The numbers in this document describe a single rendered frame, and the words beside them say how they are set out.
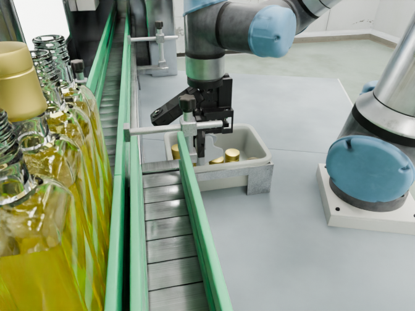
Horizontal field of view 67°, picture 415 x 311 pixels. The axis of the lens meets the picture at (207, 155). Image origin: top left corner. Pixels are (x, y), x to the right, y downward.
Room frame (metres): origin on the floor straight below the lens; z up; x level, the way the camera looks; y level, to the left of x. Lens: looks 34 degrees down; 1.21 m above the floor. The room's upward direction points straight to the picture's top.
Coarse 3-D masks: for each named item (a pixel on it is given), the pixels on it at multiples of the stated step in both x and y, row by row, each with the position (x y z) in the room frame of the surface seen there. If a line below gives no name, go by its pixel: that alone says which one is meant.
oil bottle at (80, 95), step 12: (72, 96) 0.30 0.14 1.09; (84, 96) 0.30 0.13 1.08; (84, 108) 0.29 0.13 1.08; (96, 108) 0.33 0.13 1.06; (96, 120) 0.32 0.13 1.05; (96, 132) 0.30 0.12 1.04; (96, 144) 0.29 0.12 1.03; (108, 168) 0.32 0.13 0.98; (108, 180) 0.31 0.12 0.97; (108, 192) 0.30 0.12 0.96
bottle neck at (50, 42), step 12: (36, 36) 0.32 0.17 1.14; (48, 36) 0.32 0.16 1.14; (60, 36) 0.32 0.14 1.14; (36, 48) 0.30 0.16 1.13; (48, 48) 0.30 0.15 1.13; (60, 48) 0.31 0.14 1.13; (60, 60) 0.30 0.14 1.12; (60, 72) 0.30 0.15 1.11; (72, 72) 0.32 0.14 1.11; (72, 84) 0.31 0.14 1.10
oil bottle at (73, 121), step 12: (72, 108) 0.27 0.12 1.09; (48, 120) 0.24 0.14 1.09; (60, 120) 0.24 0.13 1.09; (72, 120) 0.25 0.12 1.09; (84, 120) 0.26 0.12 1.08; (60, 132) 0.23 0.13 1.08; (72, 132) 0.24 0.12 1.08; (84, 132) 0.25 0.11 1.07; (84, 144) 0.24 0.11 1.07; (84, 156) 0.24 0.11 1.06; (96, 156) 0.27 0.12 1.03; (96, 168) 0.26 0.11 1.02; (96, 180) 0.25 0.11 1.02; (96, 192) 0.24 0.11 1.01; (96, 204) 0.24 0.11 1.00; (108, 204) 0.28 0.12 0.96; (108, 216) 0.26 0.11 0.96; (108, 228) 0.25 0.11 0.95; (108, 240) 0.24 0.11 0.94
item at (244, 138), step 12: (168, 132) 0.66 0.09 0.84; (240, 132) 0.69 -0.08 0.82; (252, 132) 0.66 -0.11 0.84; (168, 144) 0.60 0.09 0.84; (216, 144) 0.68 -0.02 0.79; (228, 144) 0.69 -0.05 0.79; (240, 144) 0.69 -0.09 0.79; (252, 144) 0.65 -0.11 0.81; (264, 144) 0.60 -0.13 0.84; (168, 156) 0.56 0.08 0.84; (240, 156) 0.66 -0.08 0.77; (252, 156) 0.63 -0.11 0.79; (264, 156) 0.57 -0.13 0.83; (204, 168) 0.51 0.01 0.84; (216, 168) 0.52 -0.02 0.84
